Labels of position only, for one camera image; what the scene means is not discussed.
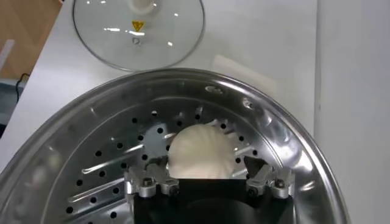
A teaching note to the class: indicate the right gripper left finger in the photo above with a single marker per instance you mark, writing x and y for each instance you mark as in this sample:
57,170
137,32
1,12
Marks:
146,185

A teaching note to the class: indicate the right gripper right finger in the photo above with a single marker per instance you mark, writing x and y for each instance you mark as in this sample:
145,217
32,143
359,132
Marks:
268,182

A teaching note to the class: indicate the white steamed baozi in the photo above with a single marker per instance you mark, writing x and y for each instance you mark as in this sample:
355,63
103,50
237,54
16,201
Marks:
201,152

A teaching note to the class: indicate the stainless steel steamer basket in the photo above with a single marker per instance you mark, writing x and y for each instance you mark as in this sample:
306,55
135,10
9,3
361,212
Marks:
91,146

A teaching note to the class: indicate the round glass pot lid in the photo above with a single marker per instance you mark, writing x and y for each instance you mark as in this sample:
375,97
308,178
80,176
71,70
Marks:
122,48

